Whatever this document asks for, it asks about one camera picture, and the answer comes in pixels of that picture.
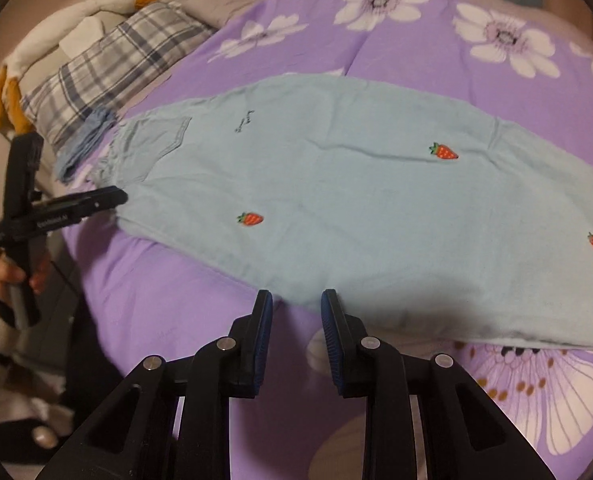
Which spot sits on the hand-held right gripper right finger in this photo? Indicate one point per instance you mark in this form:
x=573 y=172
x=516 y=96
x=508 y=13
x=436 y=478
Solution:
x=329 y=322

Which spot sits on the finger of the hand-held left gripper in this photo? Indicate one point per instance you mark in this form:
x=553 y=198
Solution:
x=101 y=197

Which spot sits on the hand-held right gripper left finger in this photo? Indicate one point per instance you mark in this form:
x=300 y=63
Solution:
x=264 y=322

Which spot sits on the light blue pants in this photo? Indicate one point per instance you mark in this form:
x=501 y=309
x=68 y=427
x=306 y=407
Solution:
x=326 y=185

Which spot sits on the person's left hand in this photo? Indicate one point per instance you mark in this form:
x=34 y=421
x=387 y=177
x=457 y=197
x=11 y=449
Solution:
x=39 y=272

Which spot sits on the blue fringed cloth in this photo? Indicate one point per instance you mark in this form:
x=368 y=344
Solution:
x=84 y=145

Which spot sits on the purple floral blanket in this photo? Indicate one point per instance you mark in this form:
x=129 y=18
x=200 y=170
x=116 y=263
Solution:
x=176 y=285

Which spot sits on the large plaid pillow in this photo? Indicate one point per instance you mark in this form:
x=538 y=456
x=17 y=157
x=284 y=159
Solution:
x=101 y=60

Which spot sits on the beige quilted pillow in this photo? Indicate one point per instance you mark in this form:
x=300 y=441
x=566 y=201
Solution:
x=211 y=7

